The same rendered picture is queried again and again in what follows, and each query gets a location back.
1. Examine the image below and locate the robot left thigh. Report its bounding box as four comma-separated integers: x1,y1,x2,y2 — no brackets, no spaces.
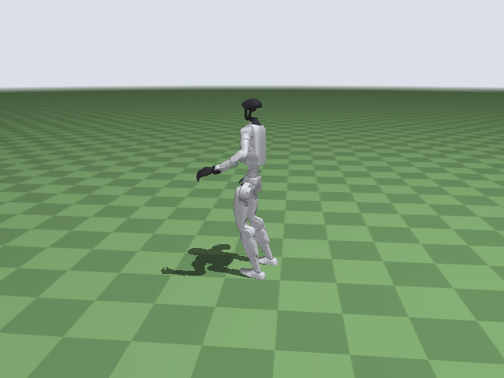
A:
233,182,256,237

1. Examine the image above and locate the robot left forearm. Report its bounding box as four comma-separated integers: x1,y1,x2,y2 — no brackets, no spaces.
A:
214,150,243,174

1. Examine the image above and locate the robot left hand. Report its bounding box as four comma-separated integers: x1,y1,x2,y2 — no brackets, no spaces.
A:
197,166,221,182

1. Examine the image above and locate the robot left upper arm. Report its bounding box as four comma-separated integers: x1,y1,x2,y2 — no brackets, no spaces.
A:
239,127,253,162

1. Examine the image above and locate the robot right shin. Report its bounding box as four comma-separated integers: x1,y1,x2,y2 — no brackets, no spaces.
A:
250,225,272,260

